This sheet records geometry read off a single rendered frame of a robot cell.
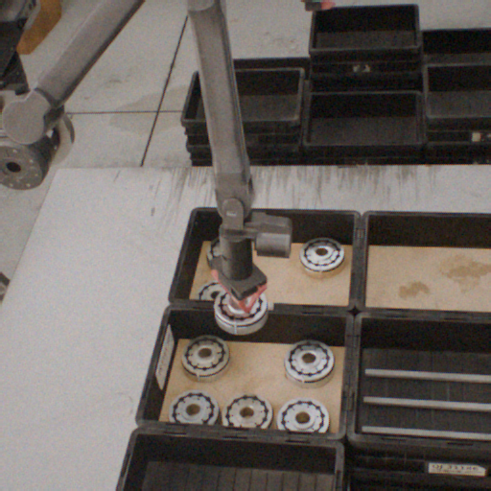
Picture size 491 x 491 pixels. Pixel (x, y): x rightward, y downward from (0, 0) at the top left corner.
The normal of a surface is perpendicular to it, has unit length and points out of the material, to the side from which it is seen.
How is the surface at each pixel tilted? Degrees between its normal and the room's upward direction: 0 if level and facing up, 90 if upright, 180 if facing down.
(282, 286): 0
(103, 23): 71
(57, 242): 0
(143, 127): 0
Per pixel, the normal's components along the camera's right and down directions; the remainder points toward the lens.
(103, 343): -0.11, -0.70
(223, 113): -0.10, 0.41
